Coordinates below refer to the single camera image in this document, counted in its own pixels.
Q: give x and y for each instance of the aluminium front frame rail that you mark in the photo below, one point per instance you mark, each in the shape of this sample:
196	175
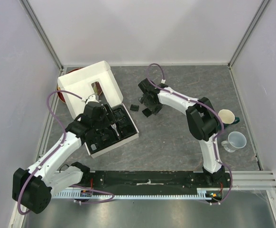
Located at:
247	180

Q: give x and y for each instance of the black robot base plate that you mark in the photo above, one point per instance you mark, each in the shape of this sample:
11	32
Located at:
148	190

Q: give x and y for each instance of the red wooden bowl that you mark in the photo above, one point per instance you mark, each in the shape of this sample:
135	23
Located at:
60	95

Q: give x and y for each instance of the white cardboard clipper box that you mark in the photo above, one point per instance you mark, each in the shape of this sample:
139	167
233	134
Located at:
96	79

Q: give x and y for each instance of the grey slotted cable duct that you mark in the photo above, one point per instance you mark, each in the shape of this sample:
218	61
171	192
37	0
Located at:
79	194

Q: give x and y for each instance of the black comb guard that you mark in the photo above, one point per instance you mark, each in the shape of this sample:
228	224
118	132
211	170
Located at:
134	107
147	112

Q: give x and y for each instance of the black comb guard far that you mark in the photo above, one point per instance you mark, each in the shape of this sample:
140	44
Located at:
134	107

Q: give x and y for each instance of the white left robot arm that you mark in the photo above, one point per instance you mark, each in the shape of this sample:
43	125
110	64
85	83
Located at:
33	188

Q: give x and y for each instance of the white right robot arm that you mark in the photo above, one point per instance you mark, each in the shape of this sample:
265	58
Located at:
203	122

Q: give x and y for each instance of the black plastic box tray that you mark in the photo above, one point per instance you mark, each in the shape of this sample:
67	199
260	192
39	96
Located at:
109	141

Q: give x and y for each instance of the clear plastic measuring cup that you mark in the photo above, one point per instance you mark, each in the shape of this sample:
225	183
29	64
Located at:
235	141

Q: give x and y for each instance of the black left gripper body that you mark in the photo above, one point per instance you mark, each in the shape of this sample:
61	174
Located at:
102	122

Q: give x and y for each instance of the green ceramic mug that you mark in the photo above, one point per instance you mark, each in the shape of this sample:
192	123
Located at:
228	118

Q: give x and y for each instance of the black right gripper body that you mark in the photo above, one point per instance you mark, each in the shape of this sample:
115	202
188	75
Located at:
153	107

